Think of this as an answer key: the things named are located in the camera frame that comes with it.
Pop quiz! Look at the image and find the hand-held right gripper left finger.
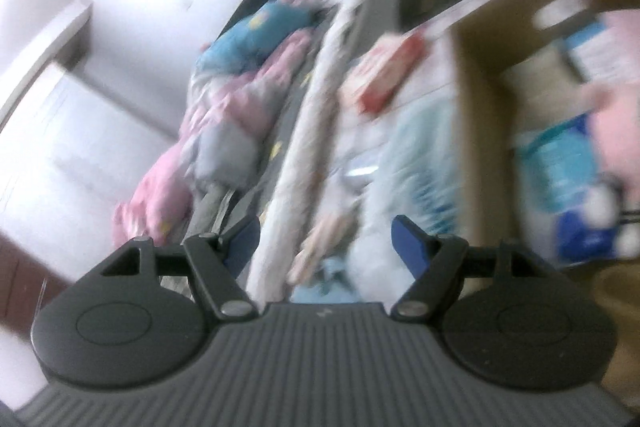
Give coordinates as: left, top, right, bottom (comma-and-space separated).
100, 214, 263, 320

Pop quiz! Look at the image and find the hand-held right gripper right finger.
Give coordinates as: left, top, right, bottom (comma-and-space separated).
390, 214, 538, 323

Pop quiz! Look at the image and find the brown cardboard box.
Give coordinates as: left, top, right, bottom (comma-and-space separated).
450, 0, 640, 403

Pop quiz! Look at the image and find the pink plush toy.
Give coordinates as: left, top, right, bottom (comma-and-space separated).
582, 9, 640, 258

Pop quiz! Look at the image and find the small blue white box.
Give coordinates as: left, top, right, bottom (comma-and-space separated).
560, 19, 631, 82

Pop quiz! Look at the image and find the white plastic bag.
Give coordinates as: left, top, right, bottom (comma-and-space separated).
340, 147, 416, 295

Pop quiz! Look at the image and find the light blue plastic package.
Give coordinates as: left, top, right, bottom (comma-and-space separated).
375, 102, 463, 238

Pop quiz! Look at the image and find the pile of pink blue bedding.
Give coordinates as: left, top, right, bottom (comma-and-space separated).
112, 0, 313, 253

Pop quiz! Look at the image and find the blue white plastic packet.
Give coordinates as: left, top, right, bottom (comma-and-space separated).
515, 112, 631, 268

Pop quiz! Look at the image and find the red white packet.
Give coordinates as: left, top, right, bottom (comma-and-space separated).
340, 32, 428, 115

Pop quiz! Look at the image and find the patterned bed sheet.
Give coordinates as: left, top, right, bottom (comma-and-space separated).
330, 0, 571, 188

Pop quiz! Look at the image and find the teal blanket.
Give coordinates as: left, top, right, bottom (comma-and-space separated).
195, 0, 313, 75

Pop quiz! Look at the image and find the white cabinet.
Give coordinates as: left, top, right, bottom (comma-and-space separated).
0, 62, 181, 233

